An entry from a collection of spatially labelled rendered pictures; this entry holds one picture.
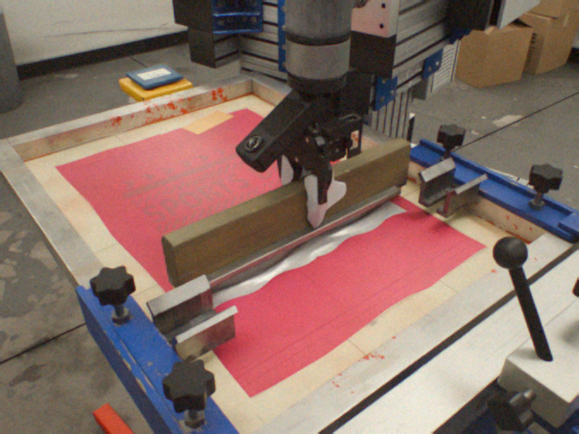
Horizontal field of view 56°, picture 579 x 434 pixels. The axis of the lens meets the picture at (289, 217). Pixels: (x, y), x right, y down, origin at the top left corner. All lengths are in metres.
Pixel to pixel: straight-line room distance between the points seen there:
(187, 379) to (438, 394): 0.22
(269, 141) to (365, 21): 0.50
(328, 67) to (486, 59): 3.37
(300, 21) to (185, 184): 0.41
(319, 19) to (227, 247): 0.29
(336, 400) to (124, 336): 0.23
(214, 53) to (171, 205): 0.63
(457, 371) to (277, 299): 0.26
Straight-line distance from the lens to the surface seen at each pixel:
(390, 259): 0.76
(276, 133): 0.64
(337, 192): 0.73
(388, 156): 0.81
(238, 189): 0.90
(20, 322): 2.20
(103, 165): 1.02
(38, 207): 0.87
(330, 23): 0.62
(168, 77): 1.33
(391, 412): 0.49
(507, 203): 0.84
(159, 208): 0.87
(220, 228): 0.65
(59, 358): 2.02
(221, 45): 1.44
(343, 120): 0.70
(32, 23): 4.32
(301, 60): 0.63
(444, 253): 0.79
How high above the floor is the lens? 1.44
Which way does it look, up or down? 36 degrees down
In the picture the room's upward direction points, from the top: straight up
